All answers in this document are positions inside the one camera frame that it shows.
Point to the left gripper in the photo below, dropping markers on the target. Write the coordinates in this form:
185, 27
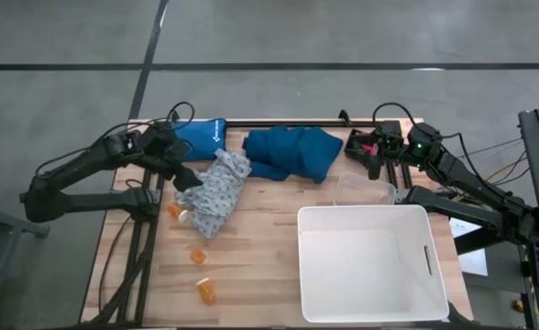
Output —
164, 144

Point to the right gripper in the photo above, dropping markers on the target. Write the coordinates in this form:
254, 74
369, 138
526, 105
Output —
391, 144

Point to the red bandage roll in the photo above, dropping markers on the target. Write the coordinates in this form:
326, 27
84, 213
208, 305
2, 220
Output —
367, 149

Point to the grey patterned gown cloth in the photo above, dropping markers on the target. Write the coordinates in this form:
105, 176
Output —
219, 192

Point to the dark blue scrub cloth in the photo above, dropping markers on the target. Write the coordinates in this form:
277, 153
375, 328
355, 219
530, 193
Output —
297, 151

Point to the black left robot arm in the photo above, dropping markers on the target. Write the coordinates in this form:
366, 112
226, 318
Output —
77, 160

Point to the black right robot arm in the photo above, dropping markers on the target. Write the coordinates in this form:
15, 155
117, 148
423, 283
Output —
462, 174

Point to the small black mesh basket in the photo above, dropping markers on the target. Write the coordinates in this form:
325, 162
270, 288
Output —
353, 151

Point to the large white woven-texture bin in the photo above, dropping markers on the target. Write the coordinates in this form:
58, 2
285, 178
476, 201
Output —
370, 266

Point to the clear plastic container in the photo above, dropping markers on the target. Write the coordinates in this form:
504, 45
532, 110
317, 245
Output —
363, 188

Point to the blue first aid pouch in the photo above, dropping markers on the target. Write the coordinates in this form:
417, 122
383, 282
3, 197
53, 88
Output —
201, 137

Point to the black stand bar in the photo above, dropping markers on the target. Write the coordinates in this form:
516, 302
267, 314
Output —
476, 240

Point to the white paper sheet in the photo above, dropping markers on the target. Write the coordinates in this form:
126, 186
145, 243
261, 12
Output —
473, 263

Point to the grey metal stand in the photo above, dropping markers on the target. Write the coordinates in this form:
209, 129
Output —
8, 224

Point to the small yellow object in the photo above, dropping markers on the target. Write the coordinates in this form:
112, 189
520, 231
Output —
519, 306

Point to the black frame clamp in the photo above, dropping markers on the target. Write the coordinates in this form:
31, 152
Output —
344, 118

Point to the black table frame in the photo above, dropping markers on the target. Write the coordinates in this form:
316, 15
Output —
297, 123

